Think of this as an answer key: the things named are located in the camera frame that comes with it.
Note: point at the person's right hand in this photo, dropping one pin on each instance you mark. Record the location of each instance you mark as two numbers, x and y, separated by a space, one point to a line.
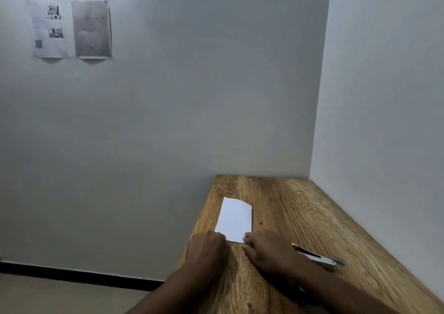
274 254

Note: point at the person's left hand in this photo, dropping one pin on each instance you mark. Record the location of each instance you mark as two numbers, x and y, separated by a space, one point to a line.
206 254

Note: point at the person's right fingers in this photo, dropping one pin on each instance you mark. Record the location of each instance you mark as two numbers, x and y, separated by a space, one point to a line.
250 244

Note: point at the person's left fingers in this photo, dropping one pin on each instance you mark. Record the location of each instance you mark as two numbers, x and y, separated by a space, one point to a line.
221 241

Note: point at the white paper sheet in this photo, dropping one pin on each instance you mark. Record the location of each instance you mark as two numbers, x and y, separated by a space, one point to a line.
236 221

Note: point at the person's left forearm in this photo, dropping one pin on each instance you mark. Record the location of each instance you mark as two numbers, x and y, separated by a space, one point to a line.
173 294

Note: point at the person's right forearm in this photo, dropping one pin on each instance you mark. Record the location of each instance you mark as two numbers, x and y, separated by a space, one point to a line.
340 294

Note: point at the grey yellow utility knife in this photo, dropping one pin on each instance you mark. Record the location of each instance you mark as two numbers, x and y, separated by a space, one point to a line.
317 256

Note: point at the black baseboard strip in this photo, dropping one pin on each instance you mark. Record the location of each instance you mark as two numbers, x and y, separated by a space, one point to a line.
79 275

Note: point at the grey printed paper sheet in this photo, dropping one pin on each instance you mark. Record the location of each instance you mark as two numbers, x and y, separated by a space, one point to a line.
91 29

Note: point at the white printed sheet with photos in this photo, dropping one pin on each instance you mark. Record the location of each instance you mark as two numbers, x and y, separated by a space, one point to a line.
48 29

